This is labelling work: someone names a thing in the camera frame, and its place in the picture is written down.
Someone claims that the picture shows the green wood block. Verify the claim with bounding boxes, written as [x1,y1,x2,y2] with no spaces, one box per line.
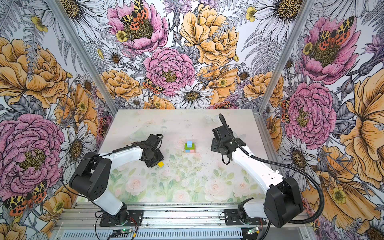
[184,142,196,150]

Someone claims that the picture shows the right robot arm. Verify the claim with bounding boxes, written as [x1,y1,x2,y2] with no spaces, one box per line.
[211,126,304,228]

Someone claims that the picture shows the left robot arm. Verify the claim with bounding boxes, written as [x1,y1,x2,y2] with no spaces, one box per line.
[69,134,164,226]

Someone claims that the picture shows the vented metal grille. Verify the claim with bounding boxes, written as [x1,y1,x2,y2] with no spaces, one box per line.
[59,228,243,240]

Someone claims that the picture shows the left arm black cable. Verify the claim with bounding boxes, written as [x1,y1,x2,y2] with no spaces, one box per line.
[61,134,164,211]

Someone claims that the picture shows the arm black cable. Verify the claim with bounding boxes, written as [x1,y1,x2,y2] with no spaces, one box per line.
[218,113,326,240]
[61,134,164,211]

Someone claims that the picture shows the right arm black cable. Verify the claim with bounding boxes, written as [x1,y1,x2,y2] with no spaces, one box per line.
[218,113,326,240]

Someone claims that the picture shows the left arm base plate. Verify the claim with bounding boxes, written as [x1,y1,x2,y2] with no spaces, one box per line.
[99,210,144,227]

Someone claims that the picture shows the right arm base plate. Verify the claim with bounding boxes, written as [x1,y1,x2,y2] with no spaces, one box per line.
[224,209,267,226]

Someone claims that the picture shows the aluminium rail frame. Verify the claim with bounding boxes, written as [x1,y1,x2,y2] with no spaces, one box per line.
[53,200,313,230]

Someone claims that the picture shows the right corner aluminium post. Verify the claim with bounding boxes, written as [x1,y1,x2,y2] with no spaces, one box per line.
[257,0,315,116]

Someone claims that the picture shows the corner aluminium post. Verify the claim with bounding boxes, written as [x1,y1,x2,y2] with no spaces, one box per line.
[47,1,119,116]
[257,0,315,116]

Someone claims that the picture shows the left corner aluminium post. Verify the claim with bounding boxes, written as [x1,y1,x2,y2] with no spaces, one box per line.
[47,1,119,116]

